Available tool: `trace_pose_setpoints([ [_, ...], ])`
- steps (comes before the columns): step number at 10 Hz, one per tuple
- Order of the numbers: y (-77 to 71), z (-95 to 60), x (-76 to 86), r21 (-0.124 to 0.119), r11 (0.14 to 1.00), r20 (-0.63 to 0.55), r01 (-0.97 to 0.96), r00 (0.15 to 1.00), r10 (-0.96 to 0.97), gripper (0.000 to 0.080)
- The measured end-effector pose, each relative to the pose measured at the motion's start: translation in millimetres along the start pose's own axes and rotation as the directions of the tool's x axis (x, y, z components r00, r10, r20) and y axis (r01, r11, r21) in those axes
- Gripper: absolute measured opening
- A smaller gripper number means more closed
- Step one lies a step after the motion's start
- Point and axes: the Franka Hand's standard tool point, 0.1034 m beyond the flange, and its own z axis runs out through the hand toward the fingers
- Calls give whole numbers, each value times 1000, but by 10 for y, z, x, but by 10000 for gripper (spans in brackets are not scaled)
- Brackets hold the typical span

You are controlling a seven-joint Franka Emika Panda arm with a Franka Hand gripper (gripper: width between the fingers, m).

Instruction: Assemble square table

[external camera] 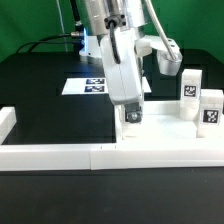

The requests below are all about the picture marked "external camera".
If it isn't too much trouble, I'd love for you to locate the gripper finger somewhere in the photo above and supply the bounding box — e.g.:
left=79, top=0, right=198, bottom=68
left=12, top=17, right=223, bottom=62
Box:
left=125, top=102, right=142, bottom=123

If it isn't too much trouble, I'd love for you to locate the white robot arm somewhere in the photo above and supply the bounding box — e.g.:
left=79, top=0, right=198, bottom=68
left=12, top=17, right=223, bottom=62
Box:
left=74, top=0, right=182, bottom=123

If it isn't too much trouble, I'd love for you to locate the white tag sheet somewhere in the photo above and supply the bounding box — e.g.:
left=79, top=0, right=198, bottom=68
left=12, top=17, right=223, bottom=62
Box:
left=61, top=76, right=152, bottom=96

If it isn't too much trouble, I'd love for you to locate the white U-shaped fence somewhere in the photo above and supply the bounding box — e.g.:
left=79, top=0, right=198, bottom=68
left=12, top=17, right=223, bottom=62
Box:
left=0, top=107, right=224, bottom=171

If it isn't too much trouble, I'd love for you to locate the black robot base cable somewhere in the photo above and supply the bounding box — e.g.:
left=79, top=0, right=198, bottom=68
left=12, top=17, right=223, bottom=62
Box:
left=69, top=0, right=86, bottom=34

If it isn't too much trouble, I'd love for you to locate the white cable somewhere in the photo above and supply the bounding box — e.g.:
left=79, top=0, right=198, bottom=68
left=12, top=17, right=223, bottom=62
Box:
left=55, top=0, right=70, bottom=53

